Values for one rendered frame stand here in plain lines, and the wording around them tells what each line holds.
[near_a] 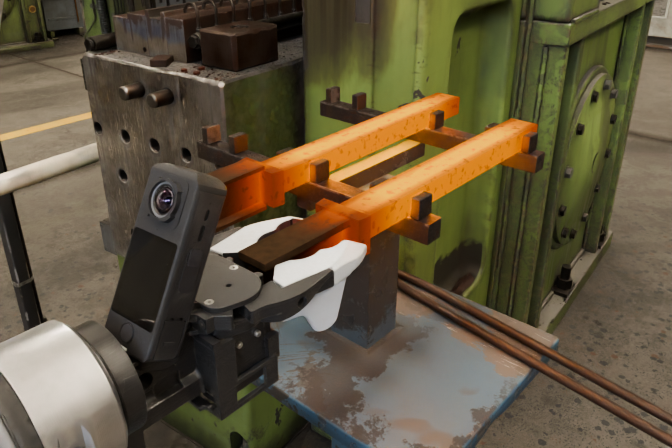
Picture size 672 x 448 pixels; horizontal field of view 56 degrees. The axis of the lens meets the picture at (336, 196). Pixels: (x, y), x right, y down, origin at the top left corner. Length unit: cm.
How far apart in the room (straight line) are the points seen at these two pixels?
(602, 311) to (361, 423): 158
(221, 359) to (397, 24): 77
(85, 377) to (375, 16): 85
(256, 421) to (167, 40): 81
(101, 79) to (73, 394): 101
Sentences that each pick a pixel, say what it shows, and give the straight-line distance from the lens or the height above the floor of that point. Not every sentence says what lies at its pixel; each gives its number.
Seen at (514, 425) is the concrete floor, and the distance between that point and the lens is 174.
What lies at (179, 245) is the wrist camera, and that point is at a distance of 37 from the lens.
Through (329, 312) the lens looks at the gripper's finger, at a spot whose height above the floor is 91.
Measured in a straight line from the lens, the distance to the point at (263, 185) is 59.
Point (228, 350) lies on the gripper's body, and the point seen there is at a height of 93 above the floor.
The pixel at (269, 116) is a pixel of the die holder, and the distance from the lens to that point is 117.
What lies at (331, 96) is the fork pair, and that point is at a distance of 87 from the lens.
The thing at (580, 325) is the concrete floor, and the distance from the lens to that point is 213.
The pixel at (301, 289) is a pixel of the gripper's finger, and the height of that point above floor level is 95.
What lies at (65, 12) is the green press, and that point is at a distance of 668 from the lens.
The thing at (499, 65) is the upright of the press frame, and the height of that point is 86.
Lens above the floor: 119
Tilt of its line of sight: 25 degrees down
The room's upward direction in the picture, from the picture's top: straight up
